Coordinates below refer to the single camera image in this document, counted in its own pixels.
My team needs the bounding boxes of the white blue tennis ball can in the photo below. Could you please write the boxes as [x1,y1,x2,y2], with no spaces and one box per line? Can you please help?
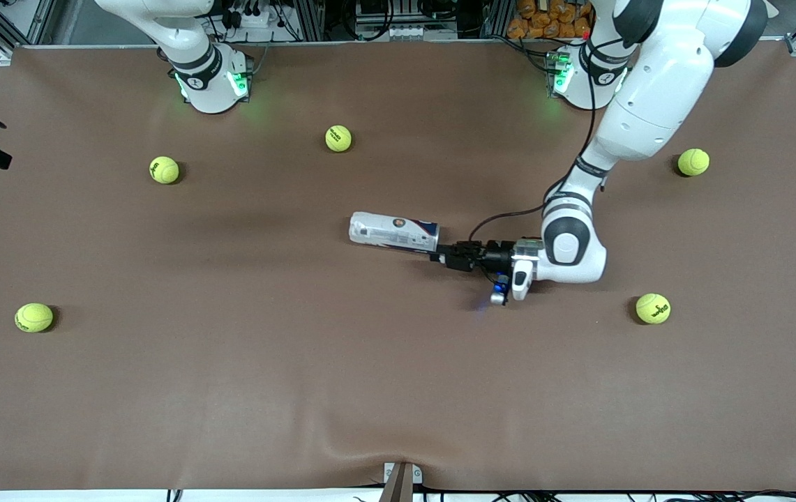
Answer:
[349,211,440,253]

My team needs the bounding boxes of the yellow tennis ball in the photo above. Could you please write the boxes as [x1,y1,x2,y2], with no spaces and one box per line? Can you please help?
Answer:
[636,293,672,325]
[149,155,180,185]
[15,302,54,333]
[324,124,353,153]
[677,148,710,177]

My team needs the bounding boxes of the brown table mat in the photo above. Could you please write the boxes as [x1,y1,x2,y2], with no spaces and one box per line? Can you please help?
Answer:
[0,40,796,492]

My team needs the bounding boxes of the white connector block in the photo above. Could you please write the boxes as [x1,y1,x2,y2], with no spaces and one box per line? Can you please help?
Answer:
[358,24,428,41]

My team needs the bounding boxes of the bag of orange items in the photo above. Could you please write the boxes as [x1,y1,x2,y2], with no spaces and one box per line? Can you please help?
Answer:
[507,0,594,40]

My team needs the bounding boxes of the white power strip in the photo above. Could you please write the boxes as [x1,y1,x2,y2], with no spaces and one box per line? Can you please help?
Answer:
[225,0,274,30]

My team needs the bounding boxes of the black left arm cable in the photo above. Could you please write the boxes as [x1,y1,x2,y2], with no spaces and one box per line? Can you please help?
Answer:
[471,38,632,241]

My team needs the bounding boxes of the metal clamp bracket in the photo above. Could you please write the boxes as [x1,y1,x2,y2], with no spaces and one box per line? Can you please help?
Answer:
[378,462,423,502]

